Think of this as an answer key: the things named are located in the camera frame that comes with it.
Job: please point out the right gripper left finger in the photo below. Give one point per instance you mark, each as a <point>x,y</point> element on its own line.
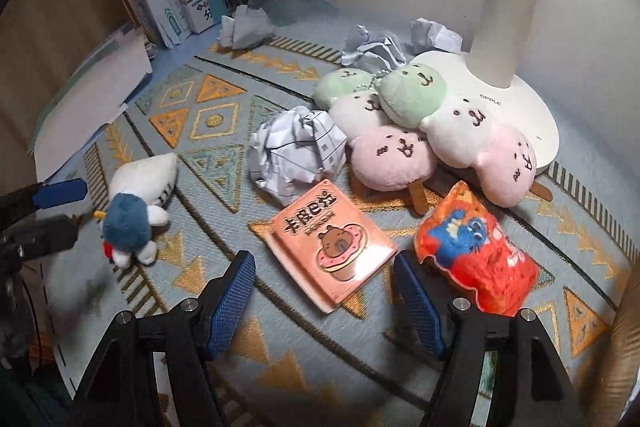
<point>119,385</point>

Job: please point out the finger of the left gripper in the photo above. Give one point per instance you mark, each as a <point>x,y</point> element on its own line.
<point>38,239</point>
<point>23,202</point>

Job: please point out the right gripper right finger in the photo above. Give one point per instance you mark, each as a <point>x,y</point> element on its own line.
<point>531,386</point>

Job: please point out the white blue plush toy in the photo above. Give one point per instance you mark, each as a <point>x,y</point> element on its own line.
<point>137,197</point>

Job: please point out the red snack bag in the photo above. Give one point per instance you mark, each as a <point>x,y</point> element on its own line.
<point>466,242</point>

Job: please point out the pink capybara notebook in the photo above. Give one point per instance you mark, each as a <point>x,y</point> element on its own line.
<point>328,246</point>

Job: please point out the lined paper ball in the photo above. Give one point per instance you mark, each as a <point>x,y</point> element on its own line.
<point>293,151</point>

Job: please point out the brown woven basket tray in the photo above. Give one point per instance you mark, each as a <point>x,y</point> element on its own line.
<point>619,369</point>

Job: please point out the white paper sheets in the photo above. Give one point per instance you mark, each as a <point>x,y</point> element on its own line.
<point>94,96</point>

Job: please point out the large dango plush skewer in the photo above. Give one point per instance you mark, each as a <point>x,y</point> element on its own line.
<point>461,130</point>

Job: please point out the patterned blue woven mat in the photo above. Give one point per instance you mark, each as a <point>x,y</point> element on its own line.
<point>325,339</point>

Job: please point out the crumpled paper at mat corner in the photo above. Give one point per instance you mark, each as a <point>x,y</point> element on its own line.
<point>245,29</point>

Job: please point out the small dango plush skewer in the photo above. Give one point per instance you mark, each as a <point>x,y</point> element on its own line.
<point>383,157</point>

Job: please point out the white desk lamp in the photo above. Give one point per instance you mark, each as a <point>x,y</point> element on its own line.
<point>488,71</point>

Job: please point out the crumpled paper near lamp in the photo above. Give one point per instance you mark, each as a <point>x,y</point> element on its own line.
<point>427,35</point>

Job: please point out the crumpled paper behind plush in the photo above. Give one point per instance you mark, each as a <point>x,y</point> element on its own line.
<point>372,51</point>

